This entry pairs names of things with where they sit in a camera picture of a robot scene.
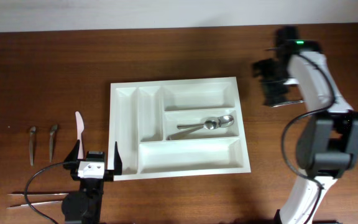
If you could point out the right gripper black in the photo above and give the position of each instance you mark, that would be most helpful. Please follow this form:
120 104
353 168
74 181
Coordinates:
269 89

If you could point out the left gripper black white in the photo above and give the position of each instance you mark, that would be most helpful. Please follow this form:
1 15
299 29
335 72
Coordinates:
109 174

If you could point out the steel spoon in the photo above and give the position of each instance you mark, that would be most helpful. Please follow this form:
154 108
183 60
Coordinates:
223 122
209 124

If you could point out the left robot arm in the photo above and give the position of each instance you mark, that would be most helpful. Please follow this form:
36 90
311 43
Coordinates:
84 205

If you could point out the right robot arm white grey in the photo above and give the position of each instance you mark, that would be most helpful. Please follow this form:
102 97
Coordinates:
319 145

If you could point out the white plastic knife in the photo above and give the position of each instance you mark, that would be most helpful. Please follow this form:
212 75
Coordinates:
80 128

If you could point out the small steel teaspoon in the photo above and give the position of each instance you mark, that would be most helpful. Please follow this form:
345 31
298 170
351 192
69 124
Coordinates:
53 131
32 144

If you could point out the small steel teaspoon far left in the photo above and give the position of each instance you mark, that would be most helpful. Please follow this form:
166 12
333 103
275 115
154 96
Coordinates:
32 144

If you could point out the steel spoon in tray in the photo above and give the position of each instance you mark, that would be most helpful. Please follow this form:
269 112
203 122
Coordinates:
209 124

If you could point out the white plastic cutlery tray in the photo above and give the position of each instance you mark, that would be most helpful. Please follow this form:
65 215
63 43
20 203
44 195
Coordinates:
143 114

